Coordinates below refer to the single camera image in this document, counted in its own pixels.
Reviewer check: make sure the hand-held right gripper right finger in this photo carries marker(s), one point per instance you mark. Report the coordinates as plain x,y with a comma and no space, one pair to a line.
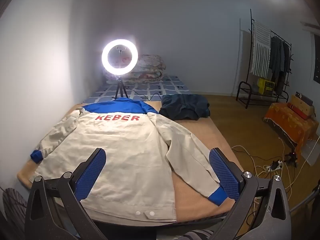
225,172

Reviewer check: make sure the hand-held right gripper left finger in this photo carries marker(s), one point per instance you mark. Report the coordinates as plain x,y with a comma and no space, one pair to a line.
91,172

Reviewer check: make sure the white and blue work jacket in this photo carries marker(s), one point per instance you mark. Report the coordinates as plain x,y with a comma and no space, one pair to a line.
125,155

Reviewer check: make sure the dark blue clothes pile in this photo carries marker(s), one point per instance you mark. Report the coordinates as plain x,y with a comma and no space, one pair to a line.
185,107

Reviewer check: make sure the black metal clothes rack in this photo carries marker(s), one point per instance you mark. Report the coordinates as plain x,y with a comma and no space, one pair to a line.
251,20

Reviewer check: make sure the white power strip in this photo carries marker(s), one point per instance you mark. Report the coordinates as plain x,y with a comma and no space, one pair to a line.
270,167

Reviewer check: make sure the small black stand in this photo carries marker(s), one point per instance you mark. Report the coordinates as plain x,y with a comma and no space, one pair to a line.
292,158

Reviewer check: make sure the orange crates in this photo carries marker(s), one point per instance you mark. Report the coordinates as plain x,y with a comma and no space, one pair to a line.
287,120

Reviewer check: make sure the white board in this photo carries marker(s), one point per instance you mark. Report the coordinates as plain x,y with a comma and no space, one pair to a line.
311,152

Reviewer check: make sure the yellow crate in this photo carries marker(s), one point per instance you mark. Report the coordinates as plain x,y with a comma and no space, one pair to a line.
266,86

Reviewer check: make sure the cardboard box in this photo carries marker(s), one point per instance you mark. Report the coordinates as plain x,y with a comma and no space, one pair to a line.
303,105

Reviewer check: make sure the blue patterned bed sheet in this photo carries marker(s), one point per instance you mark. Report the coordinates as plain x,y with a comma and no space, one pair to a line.
160,87

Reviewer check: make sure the folded floral quilt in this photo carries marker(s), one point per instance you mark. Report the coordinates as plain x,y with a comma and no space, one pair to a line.
150,67

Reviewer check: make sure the dark hanging garments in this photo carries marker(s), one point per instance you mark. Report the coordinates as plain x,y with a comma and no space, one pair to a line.
277,62

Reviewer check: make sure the striped hanging towel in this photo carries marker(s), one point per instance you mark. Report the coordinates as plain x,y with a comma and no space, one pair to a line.
261,50

